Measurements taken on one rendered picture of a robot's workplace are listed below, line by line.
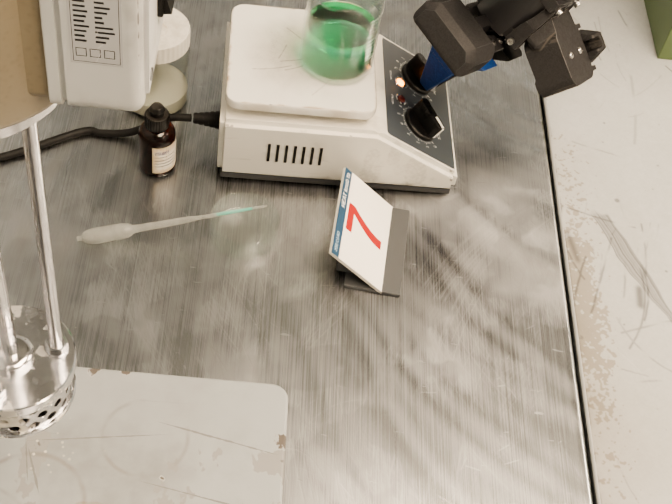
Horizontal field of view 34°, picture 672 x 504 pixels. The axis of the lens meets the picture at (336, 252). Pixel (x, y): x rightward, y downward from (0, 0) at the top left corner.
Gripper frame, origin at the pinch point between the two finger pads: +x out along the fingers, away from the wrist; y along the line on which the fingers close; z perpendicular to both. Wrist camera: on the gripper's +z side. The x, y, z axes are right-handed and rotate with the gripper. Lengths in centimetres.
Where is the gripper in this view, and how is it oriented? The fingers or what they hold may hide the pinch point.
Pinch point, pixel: (454, 60)
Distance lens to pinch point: 95.6
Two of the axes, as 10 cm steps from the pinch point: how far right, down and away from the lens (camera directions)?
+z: 5.8, 8.1, -0.9
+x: -6.0, 5.1, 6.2
